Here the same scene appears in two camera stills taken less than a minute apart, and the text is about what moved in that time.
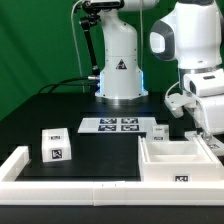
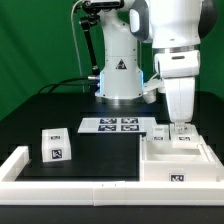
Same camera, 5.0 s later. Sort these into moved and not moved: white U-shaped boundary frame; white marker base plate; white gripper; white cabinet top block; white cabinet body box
Moved: white gripper
Not moved: white cabinet top block; white cabinet body box; white U-shaped boundary frame; white marker base plate
